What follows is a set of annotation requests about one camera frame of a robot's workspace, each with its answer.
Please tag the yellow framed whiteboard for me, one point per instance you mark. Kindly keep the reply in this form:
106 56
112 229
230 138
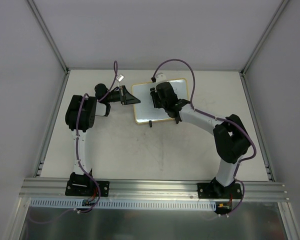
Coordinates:
145 110

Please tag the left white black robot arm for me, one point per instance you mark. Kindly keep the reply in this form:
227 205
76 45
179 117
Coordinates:
80 117

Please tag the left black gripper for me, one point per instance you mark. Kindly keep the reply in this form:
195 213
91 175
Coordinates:
123 95

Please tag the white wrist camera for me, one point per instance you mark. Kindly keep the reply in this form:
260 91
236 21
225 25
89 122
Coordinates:
159 77

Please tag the aluminium mounting rail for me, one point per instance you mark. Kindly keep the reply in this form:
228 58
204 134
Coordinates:
158 190

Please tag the white slotted cable duct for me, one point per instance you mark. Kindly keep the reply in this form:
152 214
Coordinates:
125 204

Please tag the right aluminium frame post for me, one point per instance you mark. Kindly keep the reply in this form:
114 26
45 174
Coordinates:
265 34

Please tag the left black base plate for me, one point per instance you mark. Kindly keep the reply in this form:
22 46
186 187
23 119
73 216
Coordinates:
83 186

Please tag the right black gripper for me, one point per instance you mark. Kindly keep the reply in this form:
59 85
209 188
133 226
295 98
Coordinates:
153 97

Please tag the aluminium frame post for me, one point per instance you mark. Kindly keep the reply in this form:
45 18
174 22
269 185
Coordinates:
265 34
47 34

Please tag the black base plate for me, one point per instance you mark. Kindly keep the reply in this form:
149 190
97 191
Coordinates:
215 190
83 186

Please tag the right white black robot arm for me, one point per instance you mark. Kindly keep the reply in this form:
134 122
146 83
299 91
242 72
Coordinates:
230 136

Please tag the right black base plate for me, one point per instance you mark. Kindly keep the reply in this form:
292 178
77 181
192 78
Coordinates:
215 190

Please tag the left aluminium frame post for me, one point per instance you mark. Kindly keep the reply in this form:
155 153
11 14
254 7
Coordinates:
47 34

